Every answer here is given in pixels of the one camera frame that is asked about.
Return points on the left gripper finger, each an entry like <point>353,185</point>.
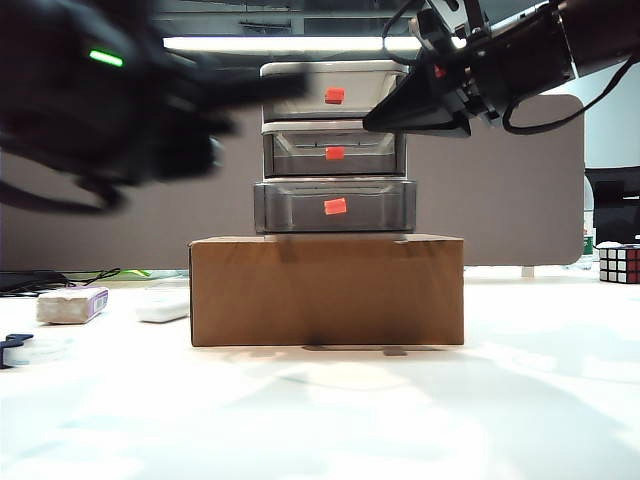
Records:
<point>205,125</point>
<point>260,87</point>

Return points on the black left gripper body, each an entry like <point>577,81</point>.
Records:
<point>160,130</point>

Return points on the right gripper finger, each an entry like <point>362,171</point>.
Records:
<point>420,107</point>
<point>445,133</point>

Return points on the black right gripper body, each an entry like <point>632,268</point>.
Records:
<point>515,65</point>

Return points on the smoky drawer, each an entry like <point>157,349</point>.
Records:
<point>290,212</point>
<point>360,102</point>
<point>290,160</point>

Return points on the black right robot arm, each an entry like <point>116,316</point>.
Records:
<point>600,35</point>

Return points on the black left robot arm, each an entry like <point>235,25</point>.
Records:
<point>45,90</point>

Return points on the smoky drawer under cabinet lid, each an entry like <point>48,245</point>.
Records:
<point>360,102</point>

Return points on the smoky drawer between two drawers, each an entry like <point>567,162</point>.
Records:
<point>290,160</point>

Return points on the long ceiling light strip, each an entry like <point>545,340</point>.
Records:
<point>300,43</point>

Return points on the grey-brown desk partition panel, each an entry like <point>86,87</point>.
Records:
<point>500,200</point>

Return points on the green object behind partition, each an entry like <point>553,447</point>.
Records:
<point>137,273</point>

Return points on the white partition foot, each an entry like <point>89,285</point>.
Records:
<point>527,272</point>

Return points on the black monitor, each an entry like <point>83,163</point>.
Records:
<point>615,210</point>

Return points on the clear plastic bottle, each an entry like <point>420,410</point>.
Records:
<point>588,242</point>

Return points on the white remote control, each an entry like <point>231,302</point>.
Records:
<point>160,311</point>

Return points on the beige block with purple label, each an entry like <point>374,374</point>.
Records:
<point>70,306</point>

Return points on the brown cardboard box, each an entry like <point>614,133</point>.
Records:
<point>325,295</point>

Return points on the black rubiks cube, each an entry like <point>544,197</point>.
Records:
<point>620,265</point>

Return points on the white plastic drawer cabinet frame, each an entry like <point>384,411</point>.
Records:
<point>332,67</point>

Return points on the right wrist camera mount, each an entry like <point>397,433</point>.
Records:
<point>435,25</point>

